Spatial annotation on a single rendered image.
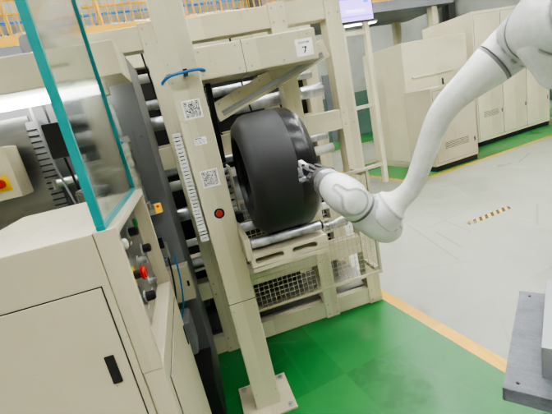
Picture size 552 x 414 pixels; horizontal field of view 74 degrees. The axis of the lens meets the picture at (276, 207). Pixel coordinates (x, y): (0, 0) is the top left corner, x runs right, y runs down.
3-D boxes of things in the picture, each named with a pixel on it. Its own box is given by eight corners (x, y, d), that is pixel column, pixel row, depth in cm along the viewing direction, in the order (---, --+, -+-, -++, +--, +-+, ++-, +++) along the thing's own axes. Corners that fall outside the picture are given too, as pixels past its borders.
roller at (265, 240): (248, 241, 157) (246, 239, 161) (250, 251, 158) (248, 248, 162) (322, 220, 164) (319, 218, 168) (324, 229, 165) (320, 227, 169)
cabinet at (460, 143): (437, 172, 559) (430, 89, 527) (411, 169, 609) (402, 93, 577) (479, 158, 589) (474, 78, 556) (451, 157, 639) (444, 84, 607)
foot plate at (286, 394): (246, 427, 177) (246, 424, 177) (238, 389, 203) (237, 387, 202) (298, 407, 182) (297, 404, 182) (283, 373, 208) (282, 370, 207)
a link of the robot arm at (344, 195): (309, 191, 107) (339, 214, 113) (331, 209, 93) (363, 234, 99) (333, 162, 106) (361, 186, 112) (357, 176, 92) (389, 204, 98)
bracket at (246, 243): (247, 261, 155) (242, 240, 152) (235, 235, 193) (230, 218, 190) (255, 259, 155) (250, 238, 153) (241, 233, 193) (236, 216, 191)
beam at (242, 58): (200, 81, 170) (190, 47, 166) (197, 87, 194) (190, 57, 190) (319, 57, 182) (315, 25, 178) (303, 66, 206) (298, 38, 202)
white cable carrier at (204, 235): (201, 241, 161) (171, 135, 148) (200, 238, 166) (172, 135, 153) (211, 239, 162) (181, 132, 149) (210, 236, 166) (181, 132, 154)
